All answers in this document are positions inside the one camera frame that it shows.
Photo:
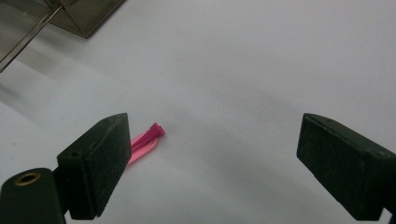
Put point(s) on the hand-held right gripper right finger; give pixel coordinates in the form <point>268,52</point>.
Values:
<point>345,165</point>

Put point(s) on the pink hair clip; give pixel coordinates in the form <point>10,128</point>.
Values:
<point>146,141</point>

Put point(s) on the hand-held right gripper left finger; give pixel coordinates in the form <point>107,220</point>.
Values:
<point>93,165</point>

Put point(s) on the metal rod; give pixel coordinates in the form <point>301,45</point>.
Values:
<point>29,36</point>

